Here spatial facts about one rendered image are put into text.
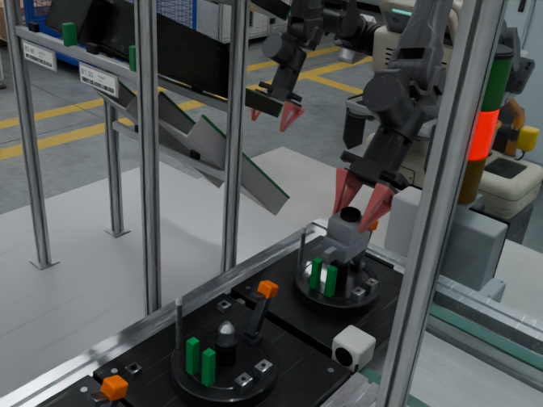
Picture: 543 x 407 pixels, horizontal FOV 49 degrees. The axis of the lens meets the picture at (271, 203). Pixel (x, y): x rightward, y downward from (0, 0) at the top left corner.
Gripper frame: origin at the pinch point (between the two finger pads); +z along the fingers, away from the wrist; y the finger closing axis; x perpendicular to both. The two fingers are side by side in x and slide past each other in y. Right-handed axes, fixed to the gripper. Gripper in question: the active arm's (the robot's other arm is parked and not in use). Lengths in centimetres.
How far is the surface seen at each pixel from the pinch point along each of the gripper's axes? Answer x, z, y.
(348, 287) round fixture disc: 6.2, 8.8, 2.3
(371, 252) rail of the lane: 20.4, 1.5, -2.8
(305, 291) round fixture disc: 1.7, 12.4, -1.7
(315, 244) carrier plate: 14.6, 5.0, -10.6
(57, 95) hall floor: 202, -8, -357
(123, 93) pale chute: -6, -3, -50
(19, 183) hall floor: 126, 48, -242
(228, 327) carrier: -17.2, 20.0, 0.3
